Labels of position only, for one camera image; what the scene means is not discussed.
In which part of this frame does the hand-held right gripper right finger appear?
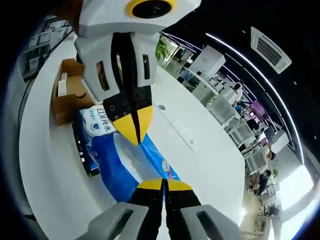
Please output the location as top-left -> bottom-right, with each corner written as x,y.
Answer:
165,178 -> 242,240

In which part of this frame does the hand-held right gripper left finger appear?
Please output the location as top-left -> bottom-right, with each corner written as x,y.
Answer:
74,178 -> 166,240

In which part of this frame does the brown cardboard shoe box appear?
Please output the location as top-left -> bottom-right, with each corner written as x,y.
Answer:
51,58 -> 101,127

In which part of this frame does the blue soft tissue pack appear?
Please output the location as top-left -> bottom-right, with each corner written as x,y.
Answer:
86,132 -> 181,203

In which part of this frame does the dark blue lightning print packet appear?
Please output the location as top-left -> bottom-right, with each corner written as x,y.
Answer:
71,117 -> 101,178

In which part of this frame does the green plant in white pot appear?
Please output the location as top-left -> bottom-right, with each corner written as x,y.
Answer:
155,39 -> 171,67

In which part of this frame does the white silver tube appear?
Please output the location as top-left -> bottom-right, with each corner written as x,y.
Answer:
57,72 -> 68,97

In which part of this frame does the white table socket panel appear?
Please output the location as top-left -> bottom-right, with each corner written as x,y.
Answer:
152,102 -> 196,153

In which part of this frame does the row of white office chairs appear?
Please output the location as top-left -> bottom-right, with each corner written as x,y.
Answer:
207,97 -> 270,176

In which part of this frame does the ceiling air conditioner vent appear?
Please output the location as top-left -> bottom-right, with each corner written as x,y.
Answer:
250,26 -> 293,75

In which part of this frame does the curved ceiling light strip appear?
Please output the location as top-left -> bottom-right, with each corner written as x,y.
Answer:
206,32 -> 305,166

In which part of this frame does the purple wall screen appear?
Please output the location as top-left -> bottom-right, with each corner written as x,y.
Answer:
251,99 -> 272,123

